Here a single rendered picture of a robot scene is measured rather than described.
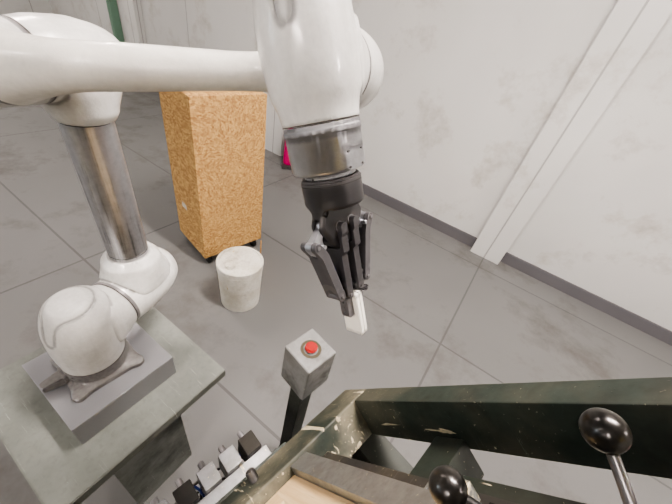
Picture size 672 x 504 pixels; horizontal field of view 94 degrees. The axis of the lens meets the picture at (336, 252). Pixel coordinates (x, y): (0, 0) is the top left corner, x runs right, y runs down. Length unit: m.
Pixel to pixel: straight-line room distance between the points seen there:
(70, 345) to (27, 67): 0.63
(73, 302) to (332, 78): 0.84
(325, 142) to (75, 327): 0.80
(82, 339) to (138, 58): 0.69
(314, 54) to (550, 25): 2.99
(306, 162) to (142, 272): 0.77
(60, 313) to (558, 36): 3.29
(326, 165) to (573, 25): 3.00
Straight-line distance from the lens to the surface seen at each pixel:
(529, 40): 3.28
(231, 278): 2.06
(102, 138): 0.87
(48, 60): 0.59
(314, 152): 0.35
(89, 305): 0.99
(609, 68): 3.15
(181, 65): 0.55
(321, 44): 0.34
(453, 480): 0.40
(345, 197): 0.36
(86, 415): 1.14
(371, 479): 0.70
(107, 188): 0.92
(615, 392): 0.62
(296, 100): 0.34
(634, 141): 3.34
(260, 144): 2.34
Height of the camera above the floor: 1.80
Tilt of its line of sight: 38 degrees down
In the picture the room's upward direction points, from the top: 14 degrees clockwise
